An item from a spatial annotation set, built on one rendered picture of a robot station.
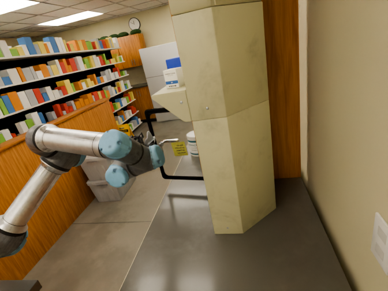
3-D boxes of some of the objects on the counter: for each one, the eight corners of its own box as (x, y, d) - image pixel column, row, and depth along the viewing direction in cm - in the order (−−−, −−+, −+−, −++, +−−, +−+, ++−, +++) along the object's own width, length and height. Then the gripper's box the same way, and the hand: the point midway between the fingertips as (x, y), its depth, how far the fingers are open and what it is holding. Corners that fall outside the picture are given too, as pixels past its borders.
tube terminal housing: (271, 184, 116) (257, 7, 87) (281, 233, 87) (267, -8, 57) (220, 187, 122) (191, 22, 92) (214, 234, 93) (171, 16, 63)
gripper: (142, 141, 86) (155, 122, 105) (107, 149, 88) (126, 130, 107) (150, 161, 89) (161, 139, 108) (117, 169, 91) (133, 146, 111)
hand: (145, 141), depth 108 cm, fingers open, 7 cm apart
